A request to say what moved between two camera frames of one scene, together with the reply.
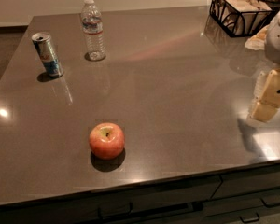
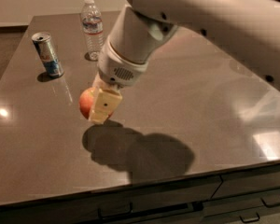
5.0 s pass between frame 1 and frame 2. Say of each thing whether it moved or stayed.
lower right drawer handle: stayed
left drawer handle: stayed
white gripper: moved
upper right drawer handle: stayed
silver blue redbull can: stayed
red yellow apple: moved
